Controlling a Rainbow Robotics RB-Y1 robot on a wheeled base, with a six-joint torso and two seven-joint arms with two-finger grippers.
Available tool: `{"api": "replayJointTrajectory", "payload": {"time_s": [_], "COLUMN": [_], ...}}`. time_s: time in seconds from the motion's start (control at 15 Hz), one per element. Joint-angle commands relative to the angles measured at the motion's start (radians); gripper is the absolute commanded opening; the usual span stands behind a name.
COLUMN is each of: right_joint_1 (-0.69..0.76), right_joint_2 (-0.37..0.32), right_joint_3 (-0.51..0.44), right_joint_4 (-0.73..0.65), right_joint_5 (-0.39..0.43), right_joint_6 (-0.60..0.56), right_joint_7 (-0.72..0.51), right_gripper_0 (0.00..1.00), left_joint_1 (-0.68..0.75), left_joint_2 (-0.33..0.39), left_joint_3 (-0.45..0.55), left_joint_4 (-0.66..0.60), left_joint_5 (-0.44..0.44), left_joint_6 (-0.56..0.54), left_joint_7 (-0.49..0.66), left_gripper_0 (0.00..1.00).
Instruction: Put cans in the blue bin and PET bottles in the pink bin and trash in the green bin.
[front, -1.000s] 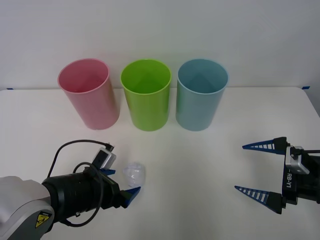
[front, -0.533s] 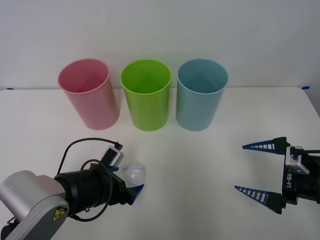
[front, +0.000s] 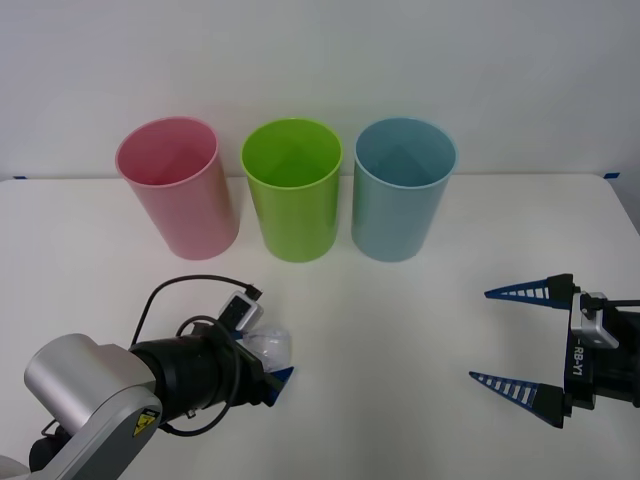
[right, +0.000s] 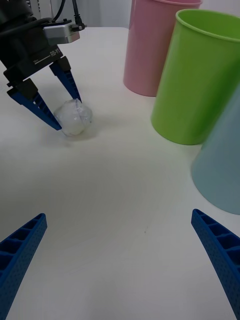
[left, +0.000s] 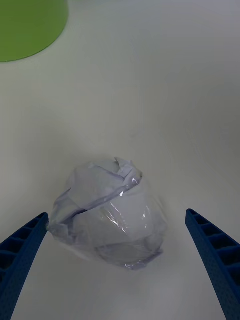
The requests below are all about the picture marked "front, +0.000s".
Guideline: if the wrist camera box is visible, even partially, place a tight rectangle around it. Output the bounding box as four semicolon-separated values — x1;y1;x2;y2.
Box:
569;291;621;351
219;293;265;332

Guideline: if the black left wrist camera cable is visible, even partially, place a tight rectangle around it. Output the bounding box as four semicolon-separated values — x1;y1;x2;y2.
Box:
129;273;265;437

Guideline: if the pale blue plastic bin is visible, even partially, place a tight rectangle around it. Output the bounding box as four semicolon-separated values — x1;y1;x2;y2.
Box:
350;117;460;263

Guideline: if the pink plastic bin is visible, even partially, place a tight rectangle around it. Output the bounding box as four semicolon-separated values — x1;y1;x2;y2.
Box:
114;115;240;261

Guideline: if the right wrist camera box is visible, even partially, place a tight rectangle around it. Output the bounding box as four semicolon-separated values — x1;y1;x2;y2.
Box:
569;291;621;351

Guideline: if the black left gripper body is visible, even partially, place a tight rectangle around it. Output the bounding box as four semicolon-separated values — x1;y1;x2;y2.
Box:
219;335;279;408

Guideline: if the white paper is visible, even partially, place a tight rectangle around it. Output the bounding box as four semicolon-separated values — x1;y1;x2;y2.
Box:
241;324;293;375

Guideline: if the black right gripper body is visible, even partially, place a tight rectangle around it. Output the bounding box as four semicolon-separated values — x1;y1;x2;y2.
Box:
563;308;640;412

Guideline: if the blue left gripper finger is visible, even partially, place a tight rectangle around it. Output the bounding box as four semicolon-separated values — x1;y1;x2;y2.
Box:
264;366;296;407

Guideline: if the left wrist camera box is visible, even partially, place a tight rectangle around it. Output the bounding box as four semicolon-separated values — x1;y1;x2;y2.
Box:
219;293;265;332

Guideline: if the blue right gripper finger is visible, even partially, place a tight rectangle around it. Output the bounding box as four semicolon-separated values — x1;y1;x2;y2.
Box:
483;273;575;314
468;370;569;430

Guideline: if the yellow-green plastic bin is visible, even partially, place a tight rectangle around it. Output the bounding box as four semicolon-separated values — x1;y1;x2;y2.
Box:
240;117;344;263

